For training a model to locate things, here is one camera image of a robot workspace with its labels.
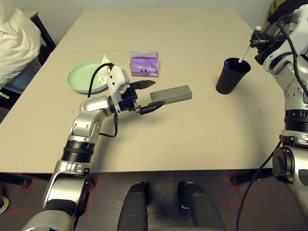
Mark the grey robot left leg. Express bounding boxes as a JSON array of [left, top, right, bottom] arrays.
[[117, 181, 150, 231]]

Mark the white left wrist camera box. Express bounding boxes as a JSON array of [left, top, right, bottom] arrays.
[[106, 65, 131, 114]]

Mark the white tissue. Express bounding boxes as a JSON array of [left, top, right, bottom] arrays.
[[97, 54, 114, 84]]

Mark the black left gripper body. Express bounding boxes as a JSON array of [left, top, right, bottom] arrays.
[[117, 87, 141, 114]]

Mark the grey robot right leg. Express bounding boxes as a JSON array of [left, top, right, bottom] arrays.
[[177, 181, 226, 231]]

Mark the grey glasses case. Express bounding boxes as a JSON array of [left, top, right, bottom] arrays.
[[149, 85, 193, 105]]

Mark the white marker blue band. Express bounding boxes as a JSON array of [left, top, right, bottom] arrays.
[[238, 25, 262, 64]]

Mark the dark clothes pile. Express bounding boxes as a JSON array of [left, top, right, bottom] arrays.
[[267, 0, 306, 24]]

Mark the purple tissue pack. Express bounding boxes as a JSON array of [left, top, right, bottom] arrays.
[[128, 50, 161, 77]]

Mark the black-legged side desk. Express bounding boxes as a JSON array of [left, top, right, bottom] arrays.
[[28, 11, 57, 52]]

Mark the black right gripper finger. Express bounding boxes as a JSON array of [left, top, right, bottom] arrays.
[[249, 39, 272, 49], [251, 31, 282, 42]]

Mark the white sneaker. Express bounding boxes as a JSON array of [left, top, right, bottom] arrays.
[[0, 195, 11, 215]]

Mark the black plastic cup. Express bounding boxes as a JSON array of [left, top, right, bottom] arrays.
[[215, 57, 252, 95]]

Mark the black chair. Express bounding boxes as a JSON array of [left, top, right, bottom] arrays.
[[0, 81, 25, 106]]

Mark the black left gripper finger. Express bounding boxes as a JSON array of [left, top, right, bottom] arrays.
[[129, 80, 156, 90], [139, 101, 166, 116]]

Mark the green plastic plate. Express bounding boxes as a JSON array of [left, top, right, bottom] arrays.
[[66, 60, 110, 94]]

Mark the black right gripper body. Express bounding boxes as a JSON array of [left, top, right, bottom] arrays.
[[254, 33, 287, 65]]

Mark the person in white jacket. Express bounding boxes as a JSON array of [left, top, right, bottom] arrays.
[[0, 0, 42, 90]]

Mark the wooden stool yellow seat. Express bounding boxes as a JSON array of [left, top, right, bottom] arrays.
[[261, 20, 275, 34]]

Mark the grey robot leg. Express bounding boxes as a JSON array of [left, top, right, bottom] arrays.
[[117, 181, 150, 231], [177, 181, 226, 231]]

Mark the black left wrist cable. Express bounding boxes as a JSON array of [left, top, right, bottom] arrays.
[[87, 62, 118, 139]]

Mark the grey robot torso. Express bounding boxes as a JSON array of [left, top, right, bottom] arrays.
[[20, 209, 78, 231]]

